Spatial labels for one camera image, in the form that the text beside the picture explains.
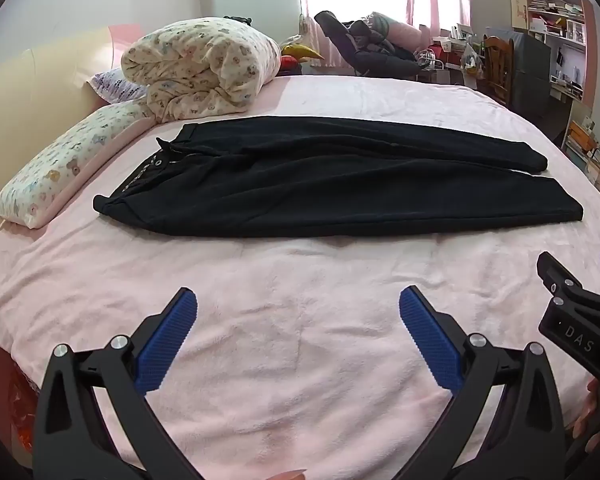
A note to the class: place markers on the orange plastic bag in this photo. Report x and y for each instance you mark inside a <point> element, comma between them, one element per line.
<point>22,410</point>

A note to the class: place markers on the pile of orange boxes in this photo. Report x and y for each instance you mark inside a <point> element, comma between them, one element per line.
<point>587,145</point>

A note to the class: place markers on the pink and white bookshelf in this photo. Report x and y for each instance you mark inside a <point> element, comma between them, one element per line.
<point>560,25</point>

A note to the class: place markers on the cluttered desk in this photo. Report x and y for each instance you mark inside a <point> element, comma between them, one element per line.
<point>450,52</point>

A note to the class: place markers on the floral print pillow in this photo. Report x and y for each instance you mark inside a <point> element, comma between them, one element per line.
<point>65,165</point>

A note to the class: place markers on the black jacket on chair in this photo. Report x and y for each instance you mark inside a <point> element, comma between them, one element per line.
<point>375,55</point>

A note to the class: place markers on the rolled floral quilt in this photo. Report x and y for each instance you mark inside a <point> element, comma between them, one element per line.
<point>200,65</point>

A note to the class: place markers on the pink cushion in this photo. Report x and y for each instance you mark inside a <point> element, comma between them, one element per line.
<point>402,32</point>

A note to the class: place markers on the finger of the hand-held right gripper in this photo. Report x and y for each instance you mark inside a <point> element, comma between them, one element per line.
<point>560,280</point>

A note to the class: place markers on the yellow and red plush toy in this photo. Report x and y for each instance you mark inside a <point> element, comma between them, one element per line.
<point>300,54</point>

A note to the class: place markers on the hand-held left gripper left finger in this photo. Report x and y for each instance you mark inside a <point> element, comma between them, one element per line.
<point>167,340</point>

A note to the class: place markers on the purple print pillow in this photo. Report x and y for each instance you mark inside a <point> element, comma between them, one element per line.
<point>117,85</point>

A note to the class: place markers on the wooden chair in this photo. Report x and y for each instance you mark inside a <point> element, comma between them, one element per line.
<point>497,67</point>

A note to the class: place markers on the dark grey cabinet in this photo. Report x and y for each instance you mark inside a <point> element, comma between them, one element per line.
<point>530,75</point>

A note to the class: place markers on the black pants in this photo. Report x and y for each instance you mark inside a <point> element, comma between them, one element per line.
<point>305,185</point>

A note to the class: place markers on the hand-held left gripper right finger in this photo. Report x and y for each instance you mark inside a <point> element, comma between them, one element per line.
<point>427,335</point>

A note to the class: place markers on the person's right hand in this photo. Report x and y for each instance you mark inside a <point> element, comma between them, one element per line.
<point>587,420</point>

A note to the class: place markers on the beige headboard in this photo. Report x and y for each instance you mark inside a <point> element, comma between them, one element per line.
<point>35,85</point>

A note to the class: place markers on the pink bed blanket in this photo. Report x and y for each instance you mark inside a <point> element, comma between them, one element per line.
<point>290,320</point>

